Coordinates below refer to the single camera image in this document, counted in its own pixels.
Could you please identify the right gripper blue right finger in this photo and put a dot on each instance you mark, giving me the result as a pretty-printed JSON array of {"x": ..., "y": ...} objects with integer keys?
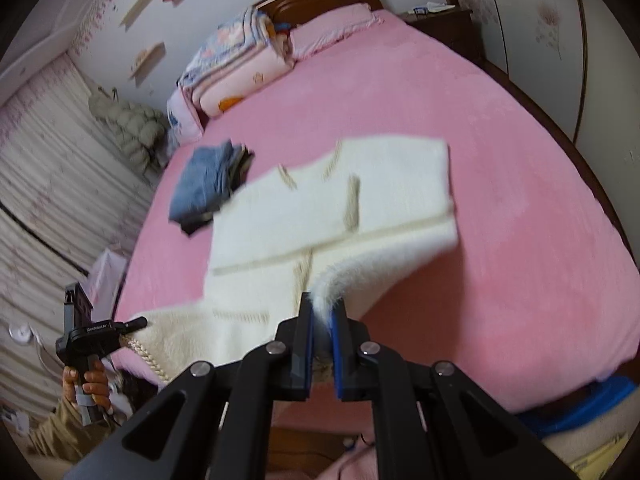
[{"x": 352, "y": 379}]

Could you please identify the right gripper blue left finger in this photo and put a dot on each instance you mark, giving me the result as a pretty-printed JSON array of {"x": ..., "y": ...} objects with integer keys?
[{"x": 294, "y": 365}]

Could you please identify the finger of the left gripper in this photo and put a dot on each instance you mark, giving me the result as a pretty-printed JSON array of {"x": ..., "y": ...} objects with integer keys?
[{"x": 135, "y": 325}]

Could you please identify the white fluffy coat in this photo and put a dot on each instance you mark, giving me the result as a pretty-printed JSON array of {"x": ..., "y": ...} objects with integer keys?
[{"x": 348, "y": 226}]

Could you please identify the left forearm olive sleeve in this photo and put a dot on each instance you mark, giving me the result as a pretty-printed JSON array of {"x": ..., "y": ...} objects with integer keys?
[{"x": 62, "y": 435}]

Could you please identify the dark folded clothes stack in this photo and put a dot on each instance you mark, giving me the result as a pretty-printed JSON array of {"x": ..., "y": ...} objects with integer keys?
[{"x": 239, "y": 174}]

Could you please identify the person's left hand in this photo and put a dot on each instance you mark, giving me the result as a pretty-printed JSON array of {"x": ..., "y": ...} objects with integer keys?
[{"x": 95, "y": 385}]

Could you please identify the folded blue jeans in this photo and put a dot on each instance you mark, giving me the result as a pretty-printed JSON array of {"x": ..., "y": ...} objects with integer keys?
[{"x": 205, "y": 182}]

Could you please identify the beige puffer jacket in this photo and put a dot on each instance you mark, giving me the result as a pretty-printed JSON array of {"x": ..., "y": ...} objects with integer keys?
[{"x": 139, "y": 131}]

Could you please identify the small printed pillow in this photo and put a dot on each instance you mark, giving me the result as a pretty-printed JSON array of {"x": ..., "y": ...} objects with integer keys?
[{"x": 185, "y": 122}]

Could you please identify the pink bed sheet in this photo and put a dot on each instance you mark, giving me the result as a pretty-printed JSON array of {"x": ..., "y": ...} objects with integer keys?
[{"x": 539, "y": 297}]

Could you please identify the folded floral pink quilt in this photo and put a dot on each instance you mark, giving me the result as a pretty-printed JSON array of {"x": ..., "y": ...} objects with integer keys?
[{"x": 237, "y": 59}]

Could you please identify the pink pillow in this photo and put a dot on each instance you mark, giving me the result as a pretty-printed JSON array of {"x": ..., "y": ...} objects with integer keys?
[{"x": 330, "y": 28}]

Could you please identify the dark wooden nightstand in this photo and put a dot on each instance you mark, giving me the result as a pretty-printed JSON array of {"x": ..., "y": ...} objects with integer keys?
[{"x": 454, "y": 28}]

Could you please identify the floral sliding wardrobe door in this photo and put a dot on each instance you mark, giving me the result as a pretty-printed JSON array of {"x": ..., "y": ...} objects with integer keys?
[{"x": 573, "y": 59}]

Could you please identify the lower wooden wall shelf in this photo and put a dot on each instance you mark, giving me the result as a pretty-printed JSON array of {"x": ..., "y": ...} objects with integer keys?
[{"x": 144, "y": 56}]

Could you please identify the beige wall shelf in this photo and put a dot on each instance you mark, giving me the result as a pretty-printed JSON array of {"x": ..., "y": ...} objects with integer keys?
[{"x": 133, "y": 12}]

